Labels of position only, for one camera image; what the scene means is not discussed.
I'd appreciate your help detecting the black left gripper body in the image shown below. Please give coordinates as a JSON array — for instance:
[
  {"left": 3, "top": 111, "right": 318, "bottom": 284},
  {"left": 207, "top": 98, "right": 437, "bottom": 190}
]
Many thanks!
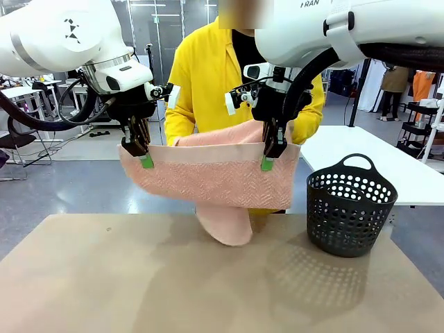
[{"left": 105, "top": 82, "right": 157, "bottom": 128}]

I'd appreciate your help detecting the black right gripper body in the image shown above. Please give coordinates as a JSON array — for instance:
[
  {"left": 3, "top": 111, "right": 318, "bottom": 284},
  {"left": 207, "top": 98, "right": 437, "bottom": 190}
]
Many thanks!
[{"left": 251, "top": 89, "right": 286, "bottom": 123}]

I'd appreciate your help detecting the pink towel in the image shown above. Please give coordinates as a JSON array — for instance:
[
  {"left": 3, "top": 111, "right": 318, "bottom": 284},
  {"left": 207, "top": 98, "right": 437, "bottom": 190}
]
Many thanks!
[{"left": 117, "top": 119, "right": 301, "bottom": 248}]

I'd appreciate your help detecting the dark perforated laundry basket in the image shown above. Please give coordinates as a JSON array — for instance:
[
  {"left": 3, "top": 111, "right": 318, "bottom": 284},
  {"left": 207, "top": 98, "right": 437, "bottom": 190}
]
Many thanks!
[{"left": 306, "top": 153, "right": 399, "bottom": 259}]

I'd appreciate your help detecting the left forearm yellow sleeve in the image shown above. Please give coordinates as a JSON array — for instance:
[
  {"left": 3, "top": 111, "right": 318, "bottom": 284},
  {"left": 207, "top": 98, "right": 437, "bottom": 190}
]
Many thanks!
[{"left": 291, "top": 93, "right": 326, "bottom": 146}]

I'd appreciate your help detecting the right forearm yellow sleeve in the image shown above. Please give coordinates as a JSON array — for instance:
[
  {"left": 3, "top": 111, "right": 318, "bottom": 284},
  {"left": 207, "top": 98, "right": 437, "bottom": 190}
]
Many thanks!
[{"left": 164, "top": 103, "right": 198, "bottom": 146}]

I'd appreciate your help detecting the black tripod stand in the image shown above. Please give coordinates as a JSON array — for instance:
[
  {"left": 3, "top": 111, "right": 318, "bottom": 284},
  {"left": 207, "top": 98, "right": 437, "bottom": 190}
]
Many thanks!
[{"left": 144, "top": 43, "right": 156, "bottom": 84}]

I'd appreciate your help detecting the white side table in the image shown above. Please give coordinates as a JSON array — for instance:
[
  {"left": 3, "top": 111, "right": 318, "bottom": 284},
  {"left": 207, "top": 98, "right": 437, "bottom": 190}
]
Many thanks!
[{"left": 300, "top": 124, "right": 444, "bottom": 206}]

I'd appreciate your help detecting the person in yellow hoodie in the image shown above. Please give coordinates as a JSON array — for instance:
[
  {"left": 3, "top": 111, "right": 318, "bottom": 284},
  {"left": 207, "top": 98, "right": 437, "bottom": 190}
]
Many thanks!
[{"left": 164, "top": 0, "right": 326, "bottom": 216}]

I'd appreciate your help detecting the black suitcase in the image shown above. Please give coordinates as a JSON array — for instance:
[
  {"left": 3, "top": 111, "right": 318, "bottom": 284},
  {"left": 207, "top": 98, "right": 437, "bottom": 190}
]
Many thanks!
[{"left": 328, "top": 68, "right": 357, "bottom": 98}]

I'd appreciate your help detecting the black stand pole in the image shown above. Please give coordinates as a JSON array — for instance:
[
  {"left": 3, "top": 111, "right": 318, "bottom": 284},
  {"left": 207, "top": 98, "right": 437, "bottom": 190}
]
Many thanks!
[{"left": 342, "top": 58, "right": 370, "bottom": 128}]

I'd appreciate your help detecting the white reflector panel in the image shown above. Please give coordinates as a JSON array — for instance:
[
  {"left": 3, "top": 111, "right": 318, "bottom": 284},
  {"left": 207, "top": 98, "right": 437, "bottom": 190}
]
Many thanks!
[{"left": 357, "top": 58, "right": 388, "bottom": 112}]

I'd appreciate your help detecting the white lab desk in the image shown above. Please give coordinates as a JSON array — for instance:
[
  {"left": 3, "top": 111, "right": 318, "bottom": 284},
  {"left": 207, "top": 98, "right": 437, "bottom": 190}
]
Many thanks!
[{"left": 0, "top": 78, "right": 64, "bottom": 143}]

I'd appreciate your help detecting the person in brown apron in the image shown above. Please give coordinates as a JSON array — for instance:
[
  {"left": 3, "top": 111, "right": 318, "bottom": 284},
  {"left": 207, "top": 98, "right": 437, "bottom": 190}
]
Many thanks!
[{"left": 380, "top": 65, "right": 411, "bottom": 122}]

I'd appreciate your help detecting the black office chair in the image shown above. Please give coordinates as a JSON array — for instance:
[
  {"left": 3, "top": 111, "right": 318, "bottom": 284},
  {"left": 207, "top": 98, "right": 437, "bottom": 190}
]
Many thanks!
[{"left": 0, "top": 116, "right": 53, "bottom": 181}]

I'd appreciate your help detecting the black utility cart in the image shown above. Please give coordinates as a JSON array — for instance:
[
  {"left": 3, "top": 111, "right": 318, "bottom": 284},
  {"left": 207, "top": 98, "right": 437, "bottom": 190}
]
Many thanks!
[{"left": 397, "top": 100, "right": 444, "bottom": 161}]

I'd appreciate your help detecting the figure in orange trousers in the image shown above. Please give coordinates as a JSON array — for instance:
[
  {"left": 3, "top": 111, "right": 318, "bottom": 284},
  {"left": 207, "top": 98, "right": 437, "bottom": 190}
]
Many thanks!
[{"left": 411, "top": 69, "right": 438, "bottom": 103}]

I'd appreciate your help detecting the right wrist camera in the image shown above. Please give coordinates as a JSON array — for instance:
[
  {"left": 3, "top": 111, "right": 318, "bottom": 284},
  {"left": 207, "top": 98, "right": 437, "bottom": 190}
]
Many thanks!
[{"left": 224, "top": 83, "right": 264, "bottom": 116}]

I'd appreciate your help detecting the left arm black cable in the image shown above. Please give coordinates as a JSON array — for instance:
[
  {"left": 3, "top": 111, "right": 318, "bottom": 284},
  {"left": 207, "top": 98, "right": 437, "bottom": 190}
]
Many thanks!
[{"left": 0, "top": 76, "right": 117, "bottom": 132}]

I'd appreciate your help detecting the right arm black hose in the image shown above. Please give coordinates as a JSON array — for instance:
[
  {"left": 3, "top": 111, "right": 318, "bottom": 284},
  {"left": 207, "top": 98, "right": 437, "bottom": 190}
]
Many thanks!
[{"left": 282, "top": 42, "right": 444, "bottom": 122}]

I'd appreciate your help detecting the white rack frame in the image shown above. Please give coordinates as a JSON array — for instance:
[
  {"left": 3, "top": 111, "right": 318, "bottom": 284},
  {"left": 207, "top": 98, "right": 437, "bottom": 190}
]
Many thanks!
[{"left": 421, "top": 100, "right": 444, "bottom": 164}]

